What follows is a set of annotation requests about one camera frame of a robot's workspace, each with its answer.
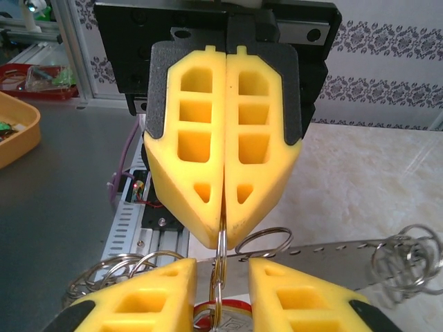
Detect small circuit board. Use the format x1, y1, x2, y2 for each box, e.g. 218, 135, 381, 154
128, 169, 152, 203

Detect steel split key ring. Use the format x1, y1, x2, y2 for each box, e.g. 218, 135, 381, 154
208, 261, 226, 332
370, 241, 416, 302
216, 220, 230, 278
390, 223, 443, 273
235, 226, 294, 259
62, 254, 147, 306
131, 250, 188, 275

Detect aluminium frame post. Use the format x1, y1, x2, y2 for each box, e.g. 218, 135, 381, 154
51, 0, 100, 109

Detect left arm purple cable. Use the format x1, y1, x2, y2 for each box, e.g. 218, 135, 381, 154
105, 119, 140, 202

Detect perforated metal keyring strip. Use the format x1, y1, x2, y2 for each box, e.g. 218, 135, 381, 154
193, 237, 443, 298

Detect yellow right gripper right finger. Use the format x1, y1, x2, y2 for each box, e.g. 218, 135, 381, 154
248, 257, 397, 332

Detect yellow plastic tray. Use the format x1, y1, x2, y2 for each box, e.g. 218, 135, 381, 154
0, 90, 42, 170

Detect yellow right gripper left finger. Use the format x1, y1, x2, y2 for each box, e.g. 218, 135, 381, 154
43, 257, 199, 332

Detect clear plastic box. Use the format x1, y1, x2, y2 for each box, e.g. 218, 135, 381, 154
25, 64, 76, 93

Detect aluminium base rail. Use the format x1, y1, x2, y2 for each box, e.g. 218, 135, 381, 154
137, 226, 190, 261

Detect white perforated cable duct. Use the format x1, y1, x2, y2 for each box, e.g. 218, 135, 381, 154
99, 199, 150, 264

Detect red plastic tray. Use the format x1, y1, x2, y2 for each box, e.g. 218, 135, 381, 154
0, 63, 80, 102

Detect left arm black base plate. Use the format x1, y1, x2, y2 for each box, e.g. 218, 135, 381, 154
140, 199, 186, 232

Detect green black small parts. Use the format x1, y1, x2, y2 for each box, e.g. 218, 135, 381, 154
0, 120, 24, 142

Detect thin red wire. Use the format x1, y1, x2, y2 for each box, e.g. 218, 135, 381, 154
134, 188, 164, 209

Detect white plastic stand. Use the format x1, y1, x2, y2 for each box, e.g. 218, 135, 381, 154
19, 0, 48, 34

